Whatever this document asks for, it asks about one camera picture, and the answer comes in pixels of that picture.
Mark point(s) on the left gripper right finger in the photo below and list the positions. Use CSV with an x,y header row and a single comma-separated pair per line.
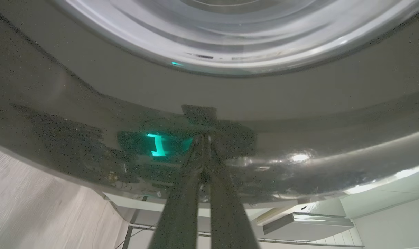
x,y
228,218

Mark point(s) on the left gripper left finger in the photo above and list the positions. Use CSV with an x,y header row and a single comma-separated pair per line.
x,y
180,214

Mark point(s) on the glass washing machine door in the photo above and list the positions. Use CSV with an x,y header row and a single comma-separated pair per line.
x,y
92,86

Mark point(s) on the grey rectangular box fixture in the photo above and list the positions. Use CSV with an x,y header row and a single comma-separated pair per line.
x,y
306,228

